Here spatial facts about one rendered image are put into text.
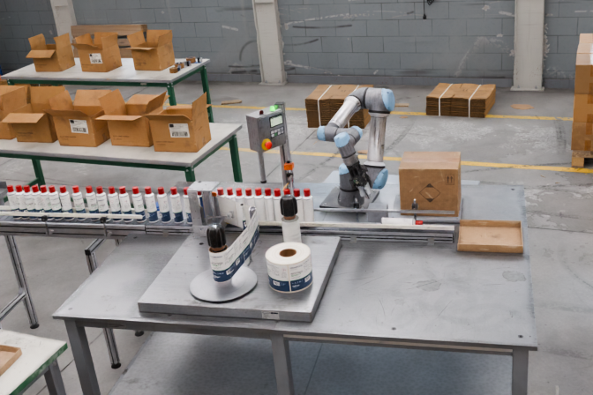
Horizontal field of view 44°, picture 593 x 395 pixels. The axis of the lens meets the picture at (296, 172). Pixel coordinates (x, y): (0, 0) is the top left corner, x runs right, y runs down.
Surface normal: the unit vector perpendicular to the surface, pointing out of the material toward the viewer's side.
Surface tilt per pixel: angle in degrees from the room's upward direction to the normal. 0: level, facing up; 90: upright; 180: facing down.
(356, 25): 90
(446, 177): 90
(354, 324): 0
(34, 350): 0
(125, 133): 90
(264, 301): 0
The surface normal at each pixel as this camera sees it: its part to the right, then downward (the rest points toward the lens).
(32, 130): -0.30, 0.39
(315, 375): -0.10, -0.92
